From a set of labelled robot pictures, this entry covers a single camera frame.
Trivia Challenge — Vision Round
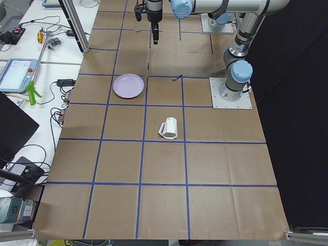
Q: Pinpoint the white faceted mug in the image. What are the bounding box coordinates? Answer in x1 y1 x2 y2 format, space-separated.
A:
158 117 178 140

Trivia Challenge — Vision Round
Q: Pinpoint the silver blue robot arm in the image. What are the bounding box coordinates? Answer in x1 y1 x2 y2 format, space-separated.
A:
135 1 289 101

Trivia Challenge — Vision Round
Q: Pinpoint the lilac plate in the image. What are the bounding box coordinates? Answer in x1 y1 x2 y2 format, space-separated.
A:
113 74 144 99

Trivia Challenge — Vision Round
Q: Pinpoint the black power adapter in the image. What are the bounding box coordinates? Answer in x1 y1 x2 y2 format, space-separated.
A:
56 79 76 87

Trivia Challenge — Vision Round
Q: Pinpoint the yellow utility knife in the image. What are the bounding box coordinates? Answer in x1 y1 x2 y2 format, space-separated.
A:
37 30 44 44

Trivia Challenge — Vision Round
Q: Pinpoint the brown paper table cover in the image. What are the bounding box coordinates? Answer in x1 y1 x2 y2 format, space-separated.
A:
34 1 288 240

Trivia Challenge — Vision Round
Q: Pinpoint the black electronic device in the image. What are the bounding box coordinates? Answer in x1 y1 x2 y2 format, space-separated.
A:
1 26 26 45

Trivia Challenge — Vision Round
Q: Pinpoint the blue teach pendant tablet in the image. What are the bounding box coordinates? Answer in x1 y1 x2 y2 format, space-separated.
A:
1 58 37 93

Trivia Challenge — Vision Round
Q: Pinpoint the black monitor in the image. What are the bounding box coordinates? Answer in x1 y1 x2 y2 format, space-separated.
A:
1 93 39 168

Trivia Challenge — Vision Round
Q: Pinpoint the teal box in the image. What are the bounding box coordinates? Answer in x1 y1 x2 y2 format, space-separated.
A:
1 197 36 223

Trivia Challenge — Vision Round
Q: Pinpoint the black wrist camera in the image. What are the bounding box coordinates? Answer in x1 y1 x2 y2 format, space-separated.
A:
134 0 147 22

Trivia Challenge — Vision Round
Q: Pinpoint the aluminium frame post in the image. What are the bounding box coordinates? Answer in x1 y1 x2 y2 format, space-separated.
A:
58 0 90 54

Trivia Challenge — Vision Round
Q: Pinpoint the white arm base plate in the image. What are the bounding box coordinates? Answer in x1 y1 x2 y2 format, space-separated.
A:
209 77 252 110

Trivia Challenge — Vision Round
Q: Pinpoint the green handled reacher tool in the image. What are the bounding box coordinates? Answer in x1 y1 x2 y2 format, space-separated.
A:
26 31 50 106

